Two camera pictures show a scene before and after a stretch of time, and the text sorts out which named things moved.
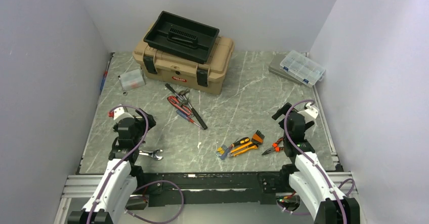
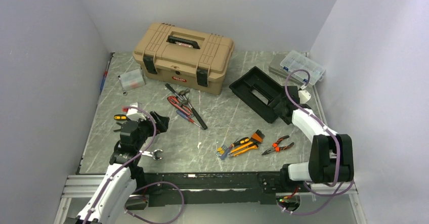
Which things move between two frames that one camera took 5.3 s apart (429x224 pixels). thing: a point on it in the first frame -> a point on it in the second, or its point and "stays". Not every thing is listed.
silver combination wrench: (152, 153) stays
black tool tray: (184, 37) -> (258, 91)
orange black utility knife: (251, 147) stays
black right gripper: (281, 111) -> (279, 112)
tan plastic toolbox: (206, 78) stays
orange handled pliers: (274, 147) stays
